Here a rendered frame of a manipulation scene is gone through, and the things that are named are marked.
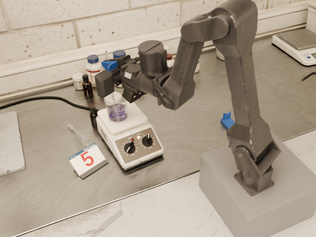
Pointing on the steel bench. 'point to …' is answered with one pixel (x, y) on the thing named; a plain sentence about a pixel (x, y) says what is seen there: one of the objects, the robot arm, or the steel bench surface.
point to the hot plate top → (137, 118)
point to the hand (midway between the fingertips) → (111, 66)
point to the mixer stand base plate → (10, 144)
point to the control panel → (143, 151)
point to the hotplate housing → (109, 138)
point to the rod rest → (227, 121)
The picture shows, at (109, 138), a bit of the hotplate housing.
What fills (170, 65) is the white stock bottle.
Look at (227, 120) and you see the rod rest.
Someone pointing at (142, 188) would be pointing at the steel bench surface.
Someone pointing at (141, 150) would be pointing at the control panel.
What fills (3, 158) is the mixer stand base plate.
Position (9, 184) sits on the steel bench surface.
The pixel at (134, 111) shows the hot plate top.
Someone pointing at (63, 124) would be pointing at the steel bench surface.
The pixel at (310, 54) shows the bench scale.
